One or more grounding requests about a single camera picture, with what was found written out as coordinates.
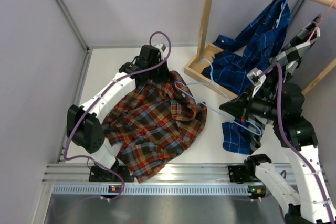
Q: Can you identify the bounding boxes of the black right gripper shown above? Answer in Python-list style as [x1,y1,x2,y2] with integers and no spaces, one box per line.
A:
[219,85,283,122]

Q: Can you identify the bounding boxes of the red brown plaid shirt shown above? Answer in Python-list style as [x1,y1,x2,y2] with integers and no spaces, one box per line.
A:
[102,71,207,183]

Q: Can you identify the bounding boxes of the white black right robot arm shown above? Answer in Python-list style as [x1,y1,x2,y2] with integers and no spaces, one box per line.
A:
[219,83,335,223]

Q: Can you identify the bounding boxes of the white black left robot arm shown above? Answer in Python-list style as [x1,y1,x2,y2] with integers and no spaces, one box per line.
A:
[63,44,171,182]

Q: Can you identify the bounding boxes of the blue plaid shirt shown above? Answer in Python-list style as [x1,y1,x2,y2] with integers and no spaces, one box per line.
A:
[202,0,291,154]

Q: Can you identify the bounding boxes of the black white checkered shirt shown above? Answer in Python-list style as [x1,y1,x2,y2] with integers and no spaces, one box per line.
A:
[246,13,322,154]

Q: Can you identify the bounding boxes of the blue hanger under blue shirt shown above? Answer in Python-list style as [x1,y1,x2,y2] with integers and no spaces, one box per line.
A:
[275,0,289,28]

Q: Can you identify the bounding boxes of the wooden rack base tray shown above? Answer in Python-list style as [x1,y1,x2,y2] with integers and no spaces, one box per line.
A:
[183,42,309,130]

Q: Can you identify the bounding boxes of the wooden diagonal rack brace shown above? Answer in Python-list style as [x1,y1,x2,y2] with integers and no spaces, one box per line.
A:
[302,58,336,95]

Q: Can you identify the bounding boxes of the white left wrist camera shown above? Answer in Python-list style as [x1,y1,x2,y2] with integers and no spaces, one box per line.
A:
[154,43,166,59]

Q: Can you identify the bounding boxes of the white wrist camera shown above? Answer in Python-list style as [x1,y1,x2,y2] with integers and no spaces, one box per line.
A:
[154,43,166,59]
[247,68,266,91]

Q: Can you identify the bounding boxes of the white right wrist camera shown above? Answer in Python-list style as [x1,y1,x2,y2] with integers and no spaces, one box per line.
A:
[247,68,266,91]

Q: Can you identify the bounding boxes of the aluminium corner frame post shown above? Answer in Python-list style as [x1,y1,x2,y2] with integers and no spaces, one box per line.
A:
[38,0,91,51]

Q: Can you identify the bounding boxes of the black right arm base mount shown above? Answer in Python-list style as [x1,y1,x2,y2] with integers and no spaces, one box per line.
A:
[228,165,260,184]

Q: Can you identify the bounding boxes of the perforated white cable duct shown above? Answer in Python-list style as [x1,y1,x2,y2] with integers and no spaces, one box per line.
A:
[52,184,251,196]

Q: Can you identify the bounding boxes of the wooden rack upright post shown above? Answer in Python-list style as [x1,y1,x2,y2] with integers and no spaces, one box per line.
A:
[196,0,212,63]

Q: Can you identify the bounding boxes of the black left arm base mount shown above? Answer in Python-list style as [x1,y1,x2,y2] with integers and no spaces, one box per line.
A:
[89,164,134,182]

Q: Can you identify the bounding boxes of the pink wire hanger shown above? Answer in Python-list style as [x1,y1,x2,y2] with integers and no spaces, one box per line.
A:
[307,0,336,42]

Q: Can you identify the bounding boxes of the aluminium table edge rail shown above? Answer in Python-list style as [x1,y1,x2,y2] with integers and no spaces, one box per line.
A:
[43,163,329,183]

